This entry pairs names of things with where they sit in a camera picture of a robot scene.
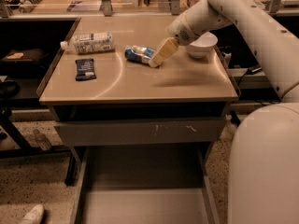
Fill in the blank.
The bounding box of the grey desk with drawers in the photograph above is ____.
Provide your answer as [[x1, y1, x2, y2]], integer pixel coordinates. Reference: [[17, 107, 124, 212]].
[[36, 15, 241, 187]]

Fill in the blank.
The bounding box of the white ceramic bowl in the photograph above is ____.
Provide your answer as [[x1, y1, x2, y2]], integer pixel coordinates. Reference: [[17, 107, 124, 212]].
[[186, 32, 218, 58]]

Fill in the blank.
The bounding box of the open grey middle drawer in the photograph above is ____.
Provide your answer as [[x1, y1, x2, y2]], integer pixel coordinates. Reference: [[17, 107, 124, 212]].
[[70, 145, 221, 224]]

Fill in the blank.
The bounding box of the black power adapter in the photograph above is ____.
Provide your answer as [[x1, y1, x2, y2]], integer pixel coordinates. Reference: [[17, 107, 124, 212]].
[[247, 65, 262, 75]]

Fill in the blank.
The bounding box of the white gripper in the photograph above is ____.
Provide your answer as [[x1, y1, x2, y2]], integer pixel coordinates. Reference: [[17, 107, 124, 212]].
[[149, 12, 199, 68]]

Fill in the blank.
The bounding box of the white shoe on floor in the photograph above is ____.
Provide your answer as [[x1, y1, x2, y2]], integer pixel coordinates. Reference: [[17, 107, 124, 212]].
[[19, 204, 45, 224]]

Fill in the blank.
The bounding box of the white plastic bottle lying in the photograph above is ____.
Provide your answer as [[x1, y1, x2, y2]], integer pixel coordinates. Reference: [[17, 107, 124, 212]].
[[60, 32, 115, 55]]

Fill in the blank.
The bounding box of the dark blue snack packet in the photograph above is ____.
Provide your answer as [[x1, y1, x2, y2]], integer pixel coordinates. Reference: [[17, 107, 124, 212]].
[[76, 58, 96, 81]]

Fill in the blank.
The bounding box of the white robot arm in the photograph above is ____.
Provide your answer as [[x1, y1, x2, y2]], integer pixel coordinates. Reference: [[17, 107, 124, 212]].
[[149, 0, 299, 224]]

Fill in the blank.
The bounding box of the clear water bottle on floor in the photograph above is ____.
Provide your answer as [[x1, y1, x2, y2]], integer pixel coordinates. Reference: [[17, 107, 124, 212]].
[[33, 129, 51, 151]]

